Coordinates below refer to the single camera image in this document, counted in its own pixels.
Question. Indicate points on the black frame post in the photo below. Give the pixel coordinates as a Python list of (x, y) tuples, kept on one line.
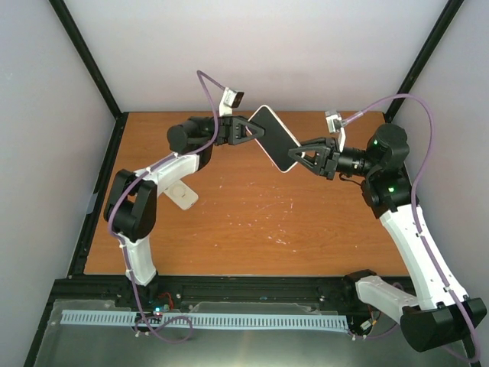
[(74, 34), (430, 44)]

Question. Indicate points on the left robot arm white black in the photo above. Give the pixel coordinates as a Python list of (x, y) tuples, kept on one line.
[(131, 208)]

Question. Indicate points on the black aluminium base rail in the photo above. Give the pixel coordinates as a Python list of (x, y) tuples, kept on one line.
[(324, 293)]

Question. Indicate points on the light blue slotted cable duct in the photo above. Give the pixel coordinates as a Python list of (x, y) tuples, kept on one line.
[(209, 321)]

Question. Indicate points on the black left frame post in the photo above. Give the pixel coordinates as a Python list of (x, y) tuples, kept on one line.
[(74, 34)]

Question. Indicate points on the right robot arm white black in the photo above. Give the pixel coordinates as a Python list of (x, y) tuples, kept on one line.
[(440, 311)]

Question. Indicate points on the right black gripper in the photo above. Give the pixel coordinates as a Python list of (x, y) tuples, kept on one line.
[(325, 159)]

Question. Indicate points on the black right frame post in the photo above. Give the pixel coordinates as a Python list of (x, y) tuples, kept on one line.
[(430, 44)]

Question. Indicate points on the black smartphone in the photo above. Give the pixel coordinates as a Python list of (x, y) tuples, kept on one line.
[(276, 139)]

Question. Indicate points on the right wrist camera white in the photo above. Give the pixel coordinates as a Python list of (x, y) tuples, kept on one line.
[(335, 125)]

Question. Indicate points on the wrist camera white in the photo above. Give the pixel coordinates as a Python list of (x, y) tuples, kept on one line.
[(231, 99), (335, 125)]

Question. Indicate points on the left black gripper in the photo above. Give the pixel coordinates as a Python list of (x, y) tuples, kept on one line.
[(230, 130)]

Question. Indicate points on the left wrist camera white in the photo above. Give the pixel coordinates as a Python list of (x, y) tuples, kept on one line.
[(231, 99)]

